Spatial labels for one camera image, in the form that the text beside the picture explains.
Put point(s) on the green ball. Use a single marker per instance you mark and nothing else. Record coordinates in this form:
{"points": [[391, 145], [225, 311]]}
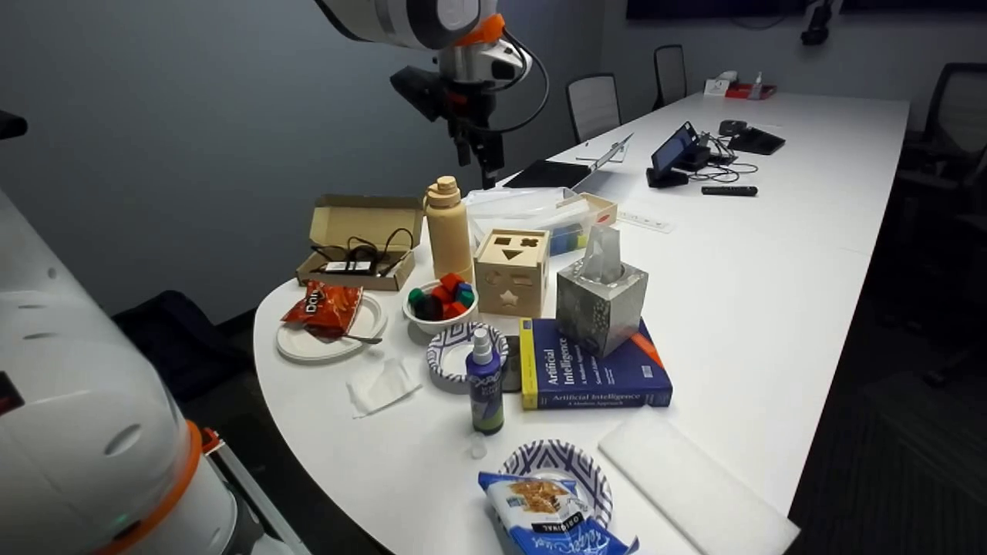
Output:
{"points": [[418, 300]]}

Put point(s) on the plain white plate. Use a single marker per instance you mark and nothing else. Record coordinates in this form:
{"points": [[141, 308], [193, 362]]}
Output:
{"points": [[308, 346]]}

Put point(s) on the clear plastic container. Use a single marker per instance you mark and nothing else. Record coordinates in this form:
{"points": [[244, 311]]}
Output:
{"points": [[535, 211]]}

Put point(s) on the tan plastic bottle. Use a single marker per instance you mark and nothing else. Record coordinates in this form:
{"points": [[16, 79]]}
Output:
{"points": [[448, 232]]}

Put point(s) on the wooden shape sorter cube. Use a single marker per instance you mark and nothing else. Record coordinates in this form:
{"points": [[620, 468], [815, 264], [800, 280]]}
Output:
{"points": [[510, 271]]}

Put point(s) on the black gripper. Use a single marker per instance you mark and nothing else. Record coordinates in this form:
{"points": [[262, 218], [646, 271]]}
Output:
{"points": [[451, 95]]}

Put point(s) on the blue spray bottle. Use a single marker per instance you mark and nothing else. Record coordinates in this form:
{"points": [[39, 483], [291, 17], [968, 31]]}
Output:
{"points": [[486, 397]]}

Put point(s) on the teal ball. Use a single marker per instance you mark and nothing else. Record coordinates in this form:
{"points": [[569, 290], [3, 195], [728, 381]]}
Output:
{"points": [[468, 298]]}

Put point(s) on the blue hardcover book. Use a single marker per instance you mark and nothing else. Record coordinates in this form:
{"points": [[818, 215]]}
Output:
{"points": [[587, 377]]}

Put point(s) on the blue patterned paper plate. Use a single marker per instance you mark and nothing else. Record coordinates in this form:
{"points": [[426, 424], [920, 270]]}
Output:
{"points": [[451, 362], [581, 466]]}

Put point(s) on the black wall mounted camera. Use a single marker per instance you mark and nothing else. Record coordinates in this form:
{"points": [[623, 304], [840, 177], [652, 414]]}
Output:
{"points": [[815, 20]]}

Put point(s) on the black remote control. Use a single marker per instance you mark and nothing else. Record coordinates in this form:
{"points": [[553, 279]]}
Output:
{"points": [[728, 188]]}

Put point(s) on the black flat tablet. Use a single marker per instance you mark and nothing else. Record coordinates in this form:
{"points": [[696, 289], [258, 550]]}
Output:
{"points": [[546, 174]]}

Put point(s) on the grey tissue box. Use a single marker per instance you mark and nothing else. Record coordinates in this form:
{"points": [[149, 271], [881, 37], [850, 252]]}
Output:
{"points": [[601, 304]]}

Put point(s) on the red and white box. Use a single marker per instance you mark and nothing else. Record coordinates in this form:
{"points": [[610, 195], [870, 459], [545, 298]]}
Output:
{"points": [[742, 87]]}

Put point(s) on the black pouch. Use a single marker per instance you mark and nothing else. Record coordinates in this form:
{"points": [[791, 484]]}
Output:
{"points": [[758, 137]]}

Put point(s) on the orange snack bag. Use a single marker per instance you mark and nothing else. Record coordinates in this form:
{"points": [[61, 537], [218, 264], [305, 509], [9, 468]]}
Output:
{"points": [[326, 306]]}

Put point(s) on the black office chair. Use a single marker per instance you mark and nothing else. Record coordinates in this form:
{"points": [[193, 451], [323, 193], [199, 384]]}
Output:
{"points": [[951, 125]]}

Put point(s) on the blue chip bag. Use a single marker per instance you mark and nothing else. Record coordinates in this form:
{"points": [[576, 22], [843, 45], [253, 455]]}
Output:
{"points": [[545, 520]]}

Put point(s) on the white paper sheet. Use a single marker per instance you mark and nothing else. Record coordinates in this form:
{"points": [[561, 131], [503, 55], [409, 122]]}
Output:
{"points": [[696, 489]]}

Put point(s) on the open cardboard box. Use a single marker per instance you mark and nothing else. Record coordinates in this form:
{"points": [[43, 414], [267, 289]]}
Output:
{"points": [[361, 229]]}

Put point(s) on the grey mesh office chair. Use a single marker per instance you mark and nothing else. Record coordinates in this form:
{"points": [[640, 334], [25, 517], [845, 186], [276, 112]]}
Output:
{"points": [[594, 102], [671, 71]]}

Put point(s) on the red ball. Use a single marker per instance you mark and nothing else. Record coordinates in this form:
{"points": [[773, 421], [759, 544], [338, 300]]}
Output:
{"points": [[448, 289]]}

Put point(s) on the clear bottle cap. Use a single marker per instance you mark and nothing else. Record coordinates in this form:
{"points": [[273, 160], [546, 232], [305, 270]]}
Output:
{"points": [[476, 447]]}

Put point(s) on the white bowl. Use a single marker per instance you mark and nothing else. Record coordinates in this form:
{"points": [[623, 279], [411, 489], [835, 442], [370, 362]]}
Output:
{"points": [[435, 324]]}

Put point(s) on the white napkin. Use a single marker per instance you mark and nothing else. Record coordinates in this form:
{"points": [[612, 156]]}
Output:
{"points": [[384, 386]]}

